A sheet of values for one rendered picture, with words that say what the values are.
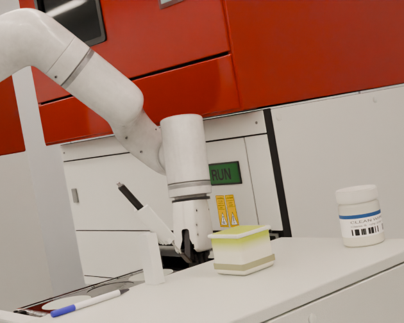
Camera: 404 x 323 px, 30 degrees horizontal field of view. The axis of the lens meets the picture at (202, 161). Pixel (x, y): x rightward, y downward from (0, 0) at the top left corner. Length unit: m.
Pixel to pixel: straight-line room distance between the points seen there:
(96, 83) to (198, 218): 0.31
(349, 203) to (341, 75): 0.47
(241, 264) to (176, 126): 0.35
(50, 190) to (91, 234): 3.32
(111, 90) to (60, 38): 0.13
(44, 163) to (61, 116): 3.41
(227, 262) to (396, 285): 0.27
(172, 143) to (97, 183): 0.60
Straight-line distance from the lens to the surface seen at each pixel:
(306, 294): 1.06
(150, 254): 1.24
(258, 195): 1.53
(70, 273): 5.41
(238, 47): 1.47
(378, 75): 1.79
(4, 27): 1.39
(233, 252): 1.20
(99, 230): 2.05
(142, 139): 1.51
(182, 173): 1.42
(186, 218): 1.41
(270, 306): 1.01
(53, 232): 5.49
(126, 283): 1.66
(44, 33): 1.38
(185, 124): 1.43
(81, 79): 1.38
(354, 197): 1.27
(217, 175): 1.61
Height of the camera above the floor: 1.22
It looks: 3 degrees down
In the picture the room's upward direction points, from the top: 10 degrees counter-clockwise
